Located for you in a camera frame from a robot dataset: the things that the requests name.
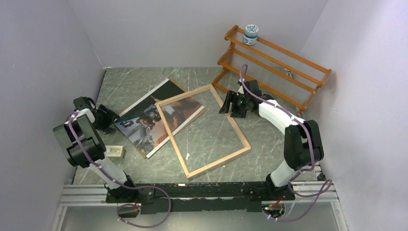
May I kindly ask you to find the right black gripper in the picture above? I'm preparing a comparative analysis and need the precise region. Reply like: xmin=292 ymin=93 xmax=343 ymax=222
xmin=219 ymin=90 xmax=250 ymax=118

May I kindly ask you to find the wooden picture frame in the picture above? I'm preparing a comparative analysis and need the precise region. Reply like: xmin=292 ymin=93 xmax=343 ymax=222
xmin=156 ymin=84 xmax=251 ymax=179

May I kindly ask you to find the printed photo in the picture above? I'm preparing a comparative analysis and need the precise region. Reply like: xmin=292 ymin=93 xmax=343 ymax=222
xmin=114 ymin=78 xmax=204 ymax=157

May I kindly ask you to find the clear glass pane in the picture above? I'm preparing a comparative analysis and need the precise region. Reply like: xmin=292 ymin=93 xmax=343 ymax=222
xmin=157 ymin=88 xmax=251 ymax=182

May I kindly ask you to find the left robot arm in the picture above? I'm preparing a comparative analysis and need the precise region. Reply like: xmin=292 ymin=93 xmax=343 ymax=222
xmin=53 ymin=97 xmax=139 ymax=202

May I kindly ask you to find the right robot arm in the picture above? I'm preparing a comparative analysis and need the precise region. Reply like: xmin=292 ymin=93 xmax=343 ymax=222
xmin=219 ymin=80 xmax=324 ymax=200

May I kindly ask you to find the small staples box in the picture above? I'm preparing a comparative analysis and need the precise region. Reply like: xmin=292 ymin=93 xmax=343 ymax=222
xmin=105 ymin=145 xmax=125 ymax=159

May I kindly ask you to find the brown backing board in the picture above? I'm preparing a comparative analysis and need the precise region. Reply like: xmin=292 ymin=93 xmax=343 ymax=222
xmin=118 ymin=78 xmax=207 ymax=159

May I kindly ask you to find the orange wooden rack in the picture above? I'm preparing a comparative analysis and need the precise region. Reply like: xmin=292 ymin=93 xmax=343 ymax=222
xmin=212 ymin=25 xmax=332 ymax=115

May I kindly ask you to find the small blue white jar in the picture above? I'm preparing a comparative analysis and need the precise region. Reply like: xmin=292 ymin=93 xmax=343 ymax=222
xmin=242 ymin=25 xmax=259 ymax=46

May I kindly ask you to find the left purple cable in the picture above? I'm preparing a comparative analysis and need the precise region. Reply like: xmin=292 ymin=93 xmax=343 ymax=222
xmin=65 ymin=110 xmax=173 ymax=230

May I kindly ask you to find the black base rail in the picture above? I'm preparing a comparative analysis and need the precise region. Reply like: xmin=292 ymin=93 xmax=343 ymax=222
xmin=105 ymin=181 xmax=295 ymax=215

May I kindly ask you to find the aluminium table rail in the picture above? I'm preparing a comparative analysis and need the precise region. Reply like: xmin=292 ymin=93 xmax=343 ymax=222
xmin=51 ymin=177 xmax=347 ymax=231

